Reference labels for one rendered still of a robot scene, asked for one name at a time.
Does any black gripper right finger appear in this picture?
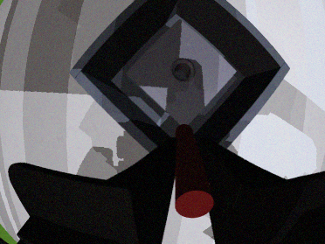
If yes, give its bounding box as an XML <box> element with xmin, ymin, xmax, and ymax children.
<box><xmin>198</xmin><ymin>137</ymin><xmax>325</xmax><ymax>244</ymax></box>

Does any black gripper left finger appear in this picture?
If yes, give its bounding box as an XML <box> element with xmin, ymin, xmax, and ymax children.
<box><xmin>8</xmin><ymin>137</ymin><xmax>177</xmax><ymax>244</ymax></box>

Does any dark red cylinder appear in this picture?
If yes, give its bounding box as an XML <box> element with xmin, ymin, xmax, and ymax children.
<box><xmin>175</xmin><ymin>124</ymin><xmax>214</xmax><ymax>219</ymax></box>

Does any grey square plate with hole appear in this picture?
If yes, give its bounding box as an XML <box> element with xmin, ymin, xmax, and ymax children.
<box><xmin>127</xmin><ymin>20</ymin><xmax>237</xmax><ymax>124</ymax></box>

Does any dark grey open box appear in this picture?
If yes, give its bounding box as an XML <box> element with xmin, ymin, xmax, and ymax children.
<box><xmin>70</xmin><ymin>0</ymin><xmax>290</xmax><ymax>152</ymax></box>

